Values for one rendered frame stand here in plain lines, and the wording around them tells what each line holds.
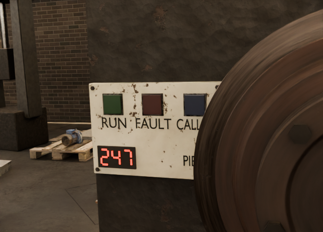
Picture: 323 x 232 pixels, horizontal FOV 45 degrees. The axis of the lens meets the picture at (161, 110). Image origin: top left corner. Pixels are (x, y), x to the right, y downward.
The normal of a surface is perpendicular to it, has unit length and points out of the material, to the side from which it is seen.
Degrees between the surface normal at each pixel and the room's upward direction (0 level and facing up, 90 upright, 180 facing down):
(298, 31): 90
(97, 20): 90
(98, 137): 90
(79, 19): 90
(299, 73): 41
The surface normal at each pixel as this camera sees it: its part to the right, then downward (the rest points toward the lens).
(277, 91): -0.74, -0.58
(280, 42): -0.30, 0.15
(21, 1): 0.88, 0.02
